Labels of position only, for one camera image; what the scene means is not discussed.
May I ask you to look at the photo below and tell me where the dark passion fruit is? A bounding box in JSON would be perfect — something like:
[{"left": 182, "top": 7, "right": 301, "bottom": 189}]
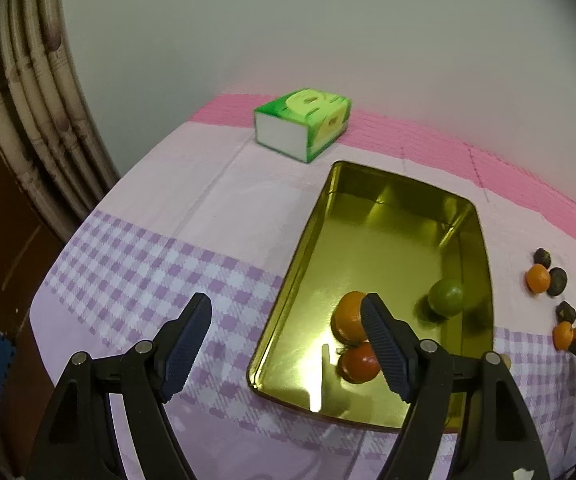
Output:
[
  {"left": 533, "top": 247, "right": 551, "bottom": 270},
  {"left": 547, "top": 268, "right": 568, "bottom": 297},
  {"left": 556, "top": 301, "right": 576, "bottom": 325}
]

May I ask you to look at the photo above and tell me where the small red tomato with stem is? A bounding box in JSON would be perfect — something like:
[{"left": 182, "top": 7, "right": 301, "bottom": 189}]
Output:
[{"left": 338, "top": 342, "right": 381, "bottom": 385}]

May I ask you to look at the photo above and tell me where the right brown longan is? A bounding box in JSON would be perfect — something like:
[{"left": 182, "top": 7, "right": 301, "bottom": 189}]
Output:
[{"left": 500, "top": 353, "right": 512, "bottom": 370}]

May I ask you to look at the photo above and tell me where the pink and purple tablecloth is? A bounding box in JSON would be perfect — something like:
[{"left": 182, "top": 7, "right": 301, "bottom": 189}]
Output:
[{"left": 30, "top": 94, "right": 576, "bottom": 479}]

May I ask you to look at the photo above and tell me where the gold and maroon toffee tin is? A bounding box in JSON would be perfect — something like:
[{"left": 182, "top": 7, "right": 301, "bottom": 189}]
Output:
[{"left": 245, "top": 159, "right": 496, "bottom": 435}]

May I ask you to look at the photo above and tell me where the rattan chair frame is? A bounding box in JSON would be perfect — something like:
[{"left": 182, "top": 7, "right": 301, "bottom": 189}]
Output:
[{"left": 0, "top": 0, "right": 119, "bottom": 240}]

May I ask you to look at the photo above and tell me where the green tissue pack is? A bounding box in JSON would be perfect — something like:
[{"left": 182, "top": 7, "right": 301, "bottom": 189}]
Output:
[{"left": 254, "top": 88, "right": 353, "bottom": 164}]

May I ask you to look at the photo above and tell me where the green tomato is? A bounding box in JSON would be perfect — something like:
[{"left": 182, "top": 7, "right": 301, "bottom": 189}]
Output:
[{"left": 428, "top": 278, "right": 466, "bottom": 318}]

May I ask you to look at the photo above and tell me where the oval orange mandarin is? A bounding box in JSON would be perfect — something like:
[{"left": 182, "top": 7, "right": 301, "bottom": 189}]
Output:
[{"left": 331, "top": 290, "right": 367, "bottom": 344}]

